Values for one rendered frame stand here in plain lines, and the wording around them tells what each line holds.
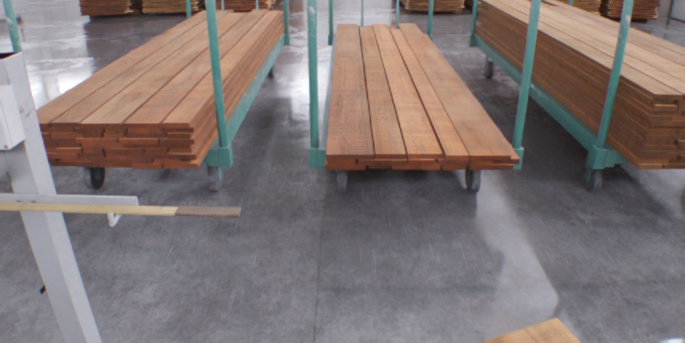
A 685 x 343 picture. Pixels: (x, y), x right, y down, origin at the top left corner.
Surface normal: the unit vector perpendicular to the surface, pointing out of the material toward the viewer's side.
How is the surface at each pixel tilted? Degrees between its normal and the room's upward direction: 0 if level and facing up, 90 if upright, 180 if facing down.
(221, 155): 90
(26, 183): 90
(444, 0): 90
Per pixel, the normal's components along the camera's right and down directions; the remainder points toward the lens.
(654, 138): 0.00, 0.41
